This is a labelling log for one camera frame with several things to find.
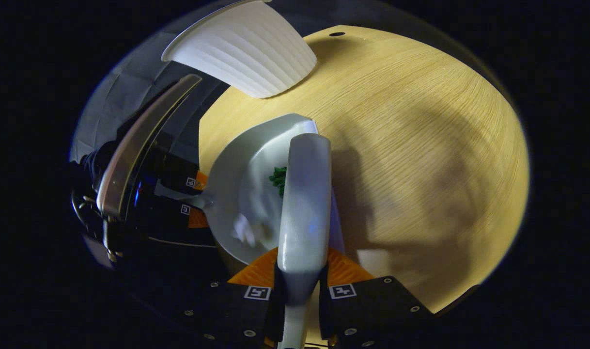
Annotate white ribbed garbage bin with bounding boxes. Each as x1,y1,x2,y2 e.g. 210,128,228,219
161,0,318,99

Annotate white plastic dustpan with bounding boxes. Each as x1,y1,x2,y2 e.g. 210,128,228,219
155,113,320,265

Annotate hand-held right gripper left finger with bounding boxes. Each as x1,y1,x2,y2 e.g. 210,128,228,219
178,247,285,349

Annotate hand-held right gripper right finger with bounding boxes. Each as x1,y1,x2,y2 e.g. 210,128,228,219
318,248,437,349

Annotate green trash scrap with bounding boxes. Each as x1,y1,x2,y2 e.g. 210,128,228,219
269,167,288,197

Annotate wooden desktop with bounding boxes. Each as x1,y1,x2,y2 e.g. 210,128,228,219
198,25,530,340

